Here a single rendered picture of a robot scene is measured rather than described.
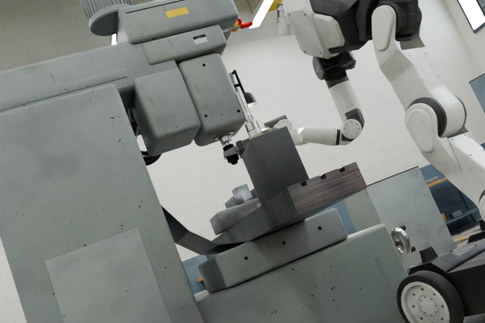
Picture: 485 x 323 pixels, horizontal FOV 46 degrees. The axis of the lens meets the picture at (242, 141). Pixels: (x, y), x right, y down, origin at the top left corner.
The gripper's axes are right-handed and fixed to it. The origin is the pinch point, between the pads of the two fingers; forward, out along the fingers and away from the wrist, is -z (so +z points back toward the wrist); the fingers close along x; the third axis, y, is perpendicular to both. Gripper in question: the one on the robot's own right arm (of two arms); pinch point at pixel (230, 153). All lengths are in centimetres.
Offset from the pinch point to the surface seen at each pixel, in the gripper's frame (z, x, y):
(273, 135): 11, 55, 10
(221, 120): 0.8, 10.2, -11.6
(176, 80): -9.7, 15.1, -31.1
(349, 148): 238, -737, -73
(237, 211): -6.4, 2.9, 22.5
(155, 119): -22.1, 18.4, -18.7
